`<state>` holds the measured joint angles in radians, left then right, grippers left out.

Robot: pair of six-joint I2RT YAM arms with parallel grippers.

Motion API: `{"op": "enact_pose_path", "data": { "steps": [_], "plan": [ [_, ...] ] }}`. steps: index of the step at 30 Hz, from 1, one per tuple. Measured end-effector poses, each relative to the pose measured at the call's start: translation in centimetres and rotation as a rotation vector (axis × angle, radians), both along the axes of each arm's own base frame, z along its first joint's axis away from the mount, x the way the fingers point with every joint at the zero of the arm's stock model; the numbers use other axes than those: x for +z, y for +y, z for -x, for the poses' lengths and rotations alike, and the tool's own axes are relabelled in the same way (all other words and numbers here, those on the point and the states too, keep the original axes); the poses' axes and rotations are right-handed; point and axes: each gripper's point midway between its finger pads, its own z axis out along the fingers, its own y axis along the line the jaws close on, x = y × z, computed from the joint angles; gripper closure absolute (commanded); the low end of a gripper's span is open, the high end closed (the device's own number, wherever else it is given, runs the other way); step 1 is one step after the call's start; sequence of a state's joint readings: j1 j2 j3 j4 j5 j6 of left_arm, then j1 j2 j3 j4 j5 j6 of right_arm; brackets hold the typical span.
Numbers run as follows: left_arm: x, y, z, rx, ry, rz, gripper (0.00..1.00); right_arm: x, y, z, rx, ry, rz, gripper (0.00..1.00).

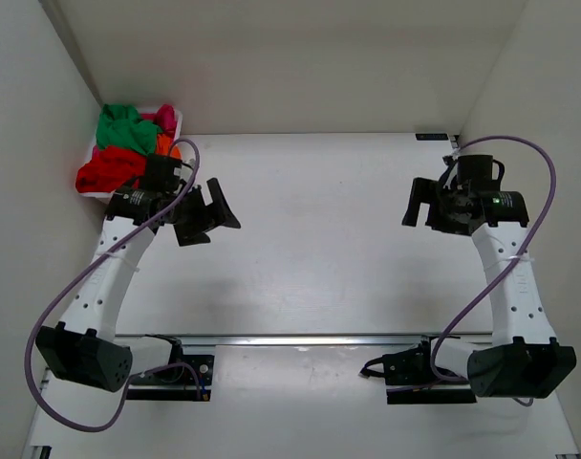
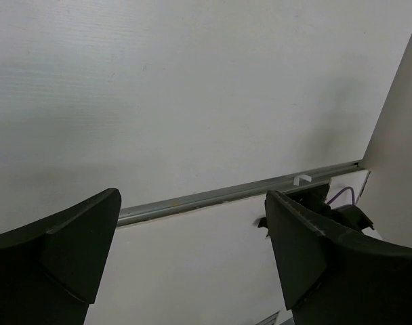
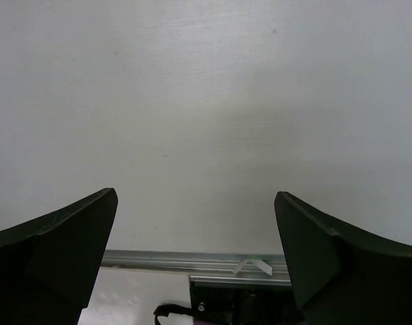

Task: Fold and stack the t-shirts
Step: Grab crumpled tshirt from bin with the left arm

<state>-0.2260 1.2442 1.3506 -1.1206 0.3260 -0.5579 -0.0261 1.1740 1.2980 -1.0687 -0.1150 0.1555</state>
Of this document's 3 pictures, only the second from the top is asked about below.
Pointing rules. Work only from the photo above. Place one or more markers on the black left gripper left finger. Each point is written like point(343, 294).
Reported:
point(51, 269)

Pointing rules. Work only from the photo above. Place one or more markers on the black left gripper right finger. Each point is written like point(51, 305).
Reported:
point(330, 271)

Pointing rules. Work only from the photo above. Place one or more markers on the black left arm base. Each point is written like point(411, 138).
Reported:
point(331, 206)

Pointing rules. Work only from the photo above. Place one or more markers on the aluminium table rail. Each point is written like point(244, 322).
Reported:
point(287, 184)

